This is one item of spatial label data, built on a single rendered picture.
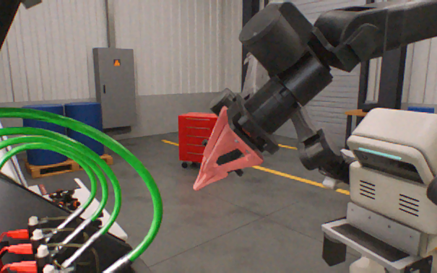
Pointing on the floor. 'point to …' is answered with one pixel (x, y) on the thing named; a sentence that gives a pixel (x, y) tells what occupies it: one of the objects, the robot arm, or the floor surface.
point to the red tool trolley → (194, 135)
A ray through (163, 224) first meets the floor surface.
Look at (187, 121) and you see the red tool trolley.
